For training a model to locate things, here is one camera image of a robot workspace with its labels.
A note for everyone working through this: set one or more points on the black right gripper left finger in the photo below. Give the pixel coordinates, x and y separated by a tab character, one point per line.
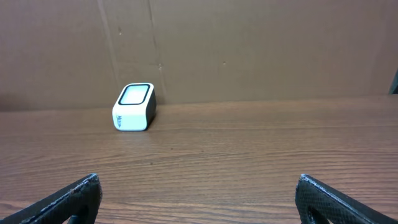
78	202

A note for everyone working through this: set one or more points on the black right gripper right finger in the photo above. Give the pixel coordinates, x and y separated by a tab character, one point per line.
317	202

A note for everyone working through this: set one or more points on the white barcode scanner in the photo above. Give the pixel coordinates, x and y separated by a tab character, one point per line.
135	108

